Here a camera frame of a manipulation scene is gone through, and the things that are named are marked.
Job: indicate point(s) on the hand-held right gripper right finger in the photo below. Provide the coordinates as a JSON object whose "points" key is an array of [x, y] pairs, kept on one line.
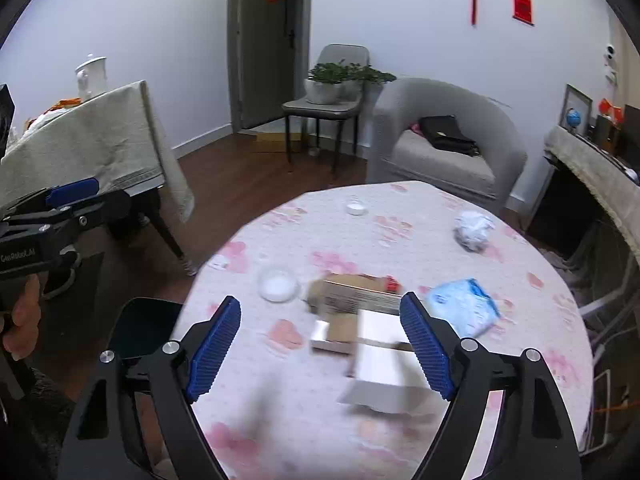
{"points": [[425, 350]]}

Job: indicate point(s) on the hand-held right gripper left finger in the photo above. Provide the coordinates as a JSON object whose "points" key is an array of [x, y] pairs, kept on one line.
{"points": [[215, 350]]}

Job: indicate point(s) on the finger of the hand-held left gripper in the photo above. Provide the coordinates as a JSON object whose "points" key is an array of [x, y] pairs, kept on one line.
{"points": [[95, 210], [72, 192]]}

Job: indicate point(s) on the white paper box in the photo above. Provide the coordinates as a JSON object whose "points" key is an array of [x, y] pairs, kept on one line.
{"points": [[380, 365]]}

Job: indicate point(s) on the blue and white tissue packet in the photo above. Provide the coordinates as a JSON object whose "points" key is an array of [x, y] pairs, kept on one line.
{"points": [[462, 305]]}

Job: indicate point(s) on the dark teal trash bin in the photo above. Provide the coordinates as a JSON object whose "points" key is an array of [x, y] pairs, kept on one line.
{"points": [[145, 325]]}

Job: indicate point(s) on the small white wrapper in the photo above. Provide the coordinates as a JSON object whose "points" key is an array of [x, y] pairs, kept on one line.
{"points": [[217, 262]]}

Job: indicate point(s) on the brown cardboard box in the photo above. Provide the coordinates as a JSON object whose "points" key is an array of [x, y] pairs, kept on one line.
{"points": [[350, 292]]}

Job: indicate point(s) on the white paper ball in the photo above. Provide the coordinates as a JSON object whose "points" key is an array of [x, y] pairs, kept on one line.
{"points": [[472, 230]]}

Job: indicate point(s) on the white bottle cap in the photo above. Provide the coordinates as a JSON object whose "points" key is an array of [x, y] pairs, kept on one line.
{"points": [[356, 207]]}

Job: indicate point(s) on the person's left forearm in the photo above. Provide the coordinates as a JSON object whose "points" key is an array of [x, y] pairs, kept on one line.
{"points": [[30, 420]]}

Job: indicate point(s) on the person's left hand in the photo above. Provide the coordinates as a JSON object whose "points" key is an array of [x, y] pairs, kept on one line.
{"points": [[22, 310]]}

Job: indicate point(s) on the black storage box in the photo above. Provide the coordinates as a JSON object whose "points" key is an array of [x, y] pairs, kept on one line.
{"points": [[125, 225]]}

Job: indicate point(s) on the beige patterned tablecloth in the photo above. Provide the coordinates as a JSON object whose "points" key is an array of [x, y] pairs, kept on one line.
{"points": [[90, 135]]}

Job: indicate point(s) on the dark wooden table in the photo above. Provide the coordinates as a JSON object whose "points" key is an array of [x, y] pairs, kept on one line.
{"points": [[167, 240]]}

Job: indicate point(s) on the striped table leg sock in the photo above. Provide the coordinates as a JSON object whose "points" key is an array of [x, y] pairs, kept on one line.
{"points": [[191, 267]]}

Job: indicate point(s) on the orange packet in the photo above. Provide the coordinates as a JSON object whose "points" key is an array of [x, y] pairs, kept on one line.
{"points": [[65, 103]]}

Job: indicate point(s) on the white kettle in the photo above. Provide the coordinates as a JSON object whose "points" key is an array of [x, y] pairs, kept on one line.
{"points": [[91, 80]]}

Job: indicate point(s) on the pink printed tablecloth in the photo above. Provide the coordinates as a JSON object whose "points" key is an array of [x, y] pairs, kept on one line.
{"points": [[350, 240]]}

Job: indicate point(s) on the white metal rack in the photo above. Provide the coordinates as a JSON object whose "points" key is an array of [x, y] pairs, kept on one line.
{"points": [[607, 300]]}

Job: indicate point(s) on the black cabinet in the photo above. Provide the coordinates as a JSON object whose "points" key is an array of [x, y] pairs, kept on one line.
{"points": [[560, 210]]}

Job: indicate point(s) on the flat cardboard piece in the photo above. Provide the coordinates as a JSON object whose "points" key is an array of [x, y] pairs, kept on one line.
{"points": [[277, 142]]}

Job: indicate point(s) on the black bag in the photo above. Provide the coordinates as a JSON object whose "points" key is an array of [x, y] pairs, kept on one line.
{"points": [[447, 135]]}

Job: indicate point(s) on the pink item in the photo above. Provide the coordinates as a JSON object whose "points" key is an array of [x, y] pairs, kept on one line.
{"points": [[416, 127]]}

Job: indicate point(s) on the grey door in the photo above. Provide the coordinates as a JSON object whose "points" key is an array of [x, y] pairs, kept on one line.
{"points": [[260, 60]]}

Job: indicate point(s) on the grey armchair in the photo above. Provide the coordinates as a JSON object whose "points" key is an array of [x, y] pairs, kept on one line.
{"points": [[400, 125]]}

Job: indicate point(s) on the beige lace cabinet cloth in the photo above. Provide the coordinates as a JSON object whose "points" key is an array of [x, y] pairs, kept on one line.
{"points": [[590, 165]]}

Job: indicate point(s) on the potted plant large white pot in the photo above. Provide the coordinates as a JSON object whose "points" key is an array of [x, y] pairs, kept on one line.
{"points": [[322, 91]]}

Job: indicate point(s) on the small blue globe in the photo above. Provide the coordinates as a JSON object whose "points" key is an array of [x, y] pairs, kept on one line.
{"points": [[574, 119]]}

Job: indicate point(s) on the potted plant small pot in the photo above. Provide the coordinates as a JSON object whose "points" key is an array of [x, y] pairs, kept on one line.
{"points": [[370, 76]]}

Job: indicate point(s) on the dark wooden box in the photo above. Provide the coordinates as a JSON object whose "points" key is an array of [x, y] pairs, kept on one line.
{"points": [[605, 135]]}

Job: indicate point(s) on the grey dining chair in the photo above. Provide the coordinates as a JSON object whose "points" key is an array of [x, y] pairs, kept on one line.
{"points": [[345, 55]]}

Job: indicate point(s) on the black monitor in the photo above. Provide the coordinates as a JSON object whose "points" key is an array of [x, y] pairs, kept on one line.
{"points": [[631, 132]]}

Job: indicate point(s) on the red ornaments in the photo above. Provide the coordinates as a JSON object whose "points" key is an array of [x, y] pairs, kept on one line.
{"points": [[611, 110]]}

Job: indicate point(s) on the picture frame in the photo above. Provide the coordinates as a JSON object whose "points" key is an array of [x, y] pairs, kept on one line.
{"points": [[580, 97]]}

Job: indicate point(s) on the white security camera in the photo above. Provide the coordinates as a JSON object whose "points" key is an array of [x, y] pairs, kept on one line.
{"points": [[611, 62]]}

